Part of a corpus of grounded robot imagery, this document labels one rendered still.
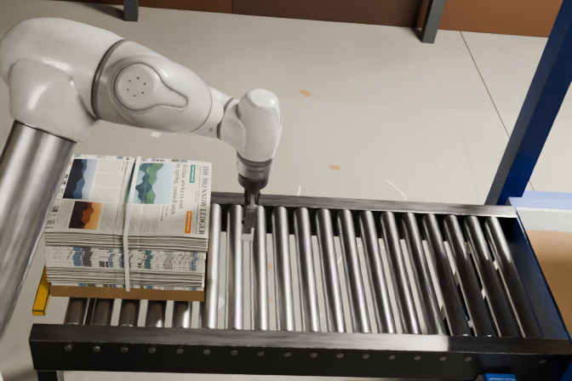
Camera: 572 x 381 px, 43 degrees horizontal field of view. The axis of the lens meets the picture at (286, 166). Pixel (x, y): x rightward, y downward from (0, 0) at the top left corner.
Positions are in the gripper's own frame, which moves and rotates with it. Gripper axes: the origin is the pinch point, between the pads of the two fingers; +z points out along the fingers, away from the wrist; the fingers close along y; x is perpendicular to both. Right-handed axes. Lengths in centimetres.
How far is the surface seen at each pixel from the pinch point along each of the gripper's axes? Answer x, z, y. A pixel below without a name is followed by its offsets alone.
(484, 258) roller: 68, 13, -6
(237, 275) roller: -1.7, 13.0, 4.0
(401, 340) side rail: 39.0, 12.9, 23.7
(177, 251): -17.1, -4.9, 13.3
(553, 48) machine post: 85, -35, -43
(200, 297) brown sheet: -11.2, 10.4, 14.1
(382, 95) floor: 85, 93, -206
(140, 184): -27.4, -10.0, -4.3
